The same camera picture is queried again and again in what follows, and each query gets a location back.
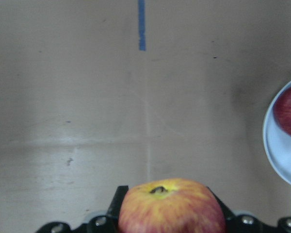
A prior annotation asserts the red apple plate left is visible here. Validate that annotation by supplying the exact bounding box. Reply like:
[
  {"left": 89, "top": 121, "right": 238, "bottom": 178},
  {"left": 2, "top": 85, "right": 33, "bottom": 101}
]
[{"left": 273, "top": 87, "right": 291, "bottom": 136}]

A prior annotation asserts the light blue plate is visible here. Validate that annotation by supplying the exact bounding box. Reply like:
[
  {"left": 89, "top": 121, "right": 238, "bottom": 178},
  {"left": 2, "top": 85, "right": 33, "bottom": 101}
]
[{"left": 262, "top": 81, "right": 291, "bottom": 185}]

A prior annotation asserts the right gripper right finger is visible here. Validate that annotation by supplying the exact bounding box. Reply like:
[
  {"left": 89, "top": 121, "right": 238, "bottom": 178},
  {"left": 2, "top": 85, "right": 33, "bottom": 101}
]
[{"left": 208, "top": 188, "right": 291, "bottom": 233}]

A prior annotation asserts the red yellow apple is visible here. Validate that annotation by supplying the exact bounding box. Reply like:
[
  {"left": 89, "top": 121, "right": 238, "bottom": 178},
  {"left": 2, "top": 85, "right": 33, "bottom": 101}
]
[{"left": 118, "top": 178, "right": 227, "bottom": 233}]

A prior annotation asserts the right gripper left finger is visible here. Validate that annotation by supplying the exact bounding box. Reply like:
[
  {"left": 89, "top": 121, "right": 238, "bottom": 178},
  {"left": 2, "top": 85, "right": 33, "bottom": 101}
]
[{"left": 36, "top": 185, "right": 129, "bottom": 233}]

